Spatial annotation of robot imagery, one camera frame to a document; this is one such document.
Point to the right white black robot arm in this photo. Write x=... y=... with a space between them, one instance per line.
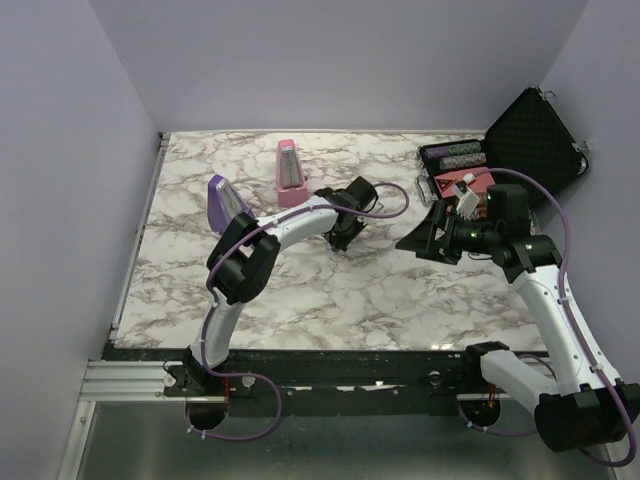
x=586 y=403

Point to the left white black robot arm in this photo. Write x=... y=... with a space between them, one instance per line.
x=242 y=261

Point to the aluminium frame extrusion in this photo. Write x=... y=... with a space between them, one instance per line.
x=108 y=381

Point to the black poker chip case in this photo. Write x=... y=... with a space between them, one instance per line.
x=529 y=137

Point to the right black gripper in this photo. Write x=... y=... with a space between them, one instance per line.
x=423 y=236

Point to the purple metronome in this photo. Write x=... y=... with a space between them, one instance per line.
x=223 y=203

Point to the pink metronome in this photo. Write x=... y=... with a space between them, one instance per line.
x=291 y=186

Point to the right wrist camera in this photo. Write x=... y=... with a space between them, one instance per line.
x=468 y=200

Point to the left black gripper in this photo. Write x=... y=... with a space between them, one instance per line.
x=344 y=243

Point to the grey purple chip stack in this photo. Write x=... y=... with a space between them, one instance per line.
x=462 y=161

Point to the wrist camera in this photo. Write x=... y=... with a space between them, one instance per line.
x=468 y=200
x=377 y=207

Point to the red playing card deck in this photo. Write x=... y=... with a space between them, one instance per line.
x=477 y=179

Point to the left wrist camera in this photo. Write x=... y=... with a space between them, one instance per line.
x=377 y=207

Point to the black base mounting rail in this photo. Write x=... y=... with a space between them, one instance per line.
x=323 y=383

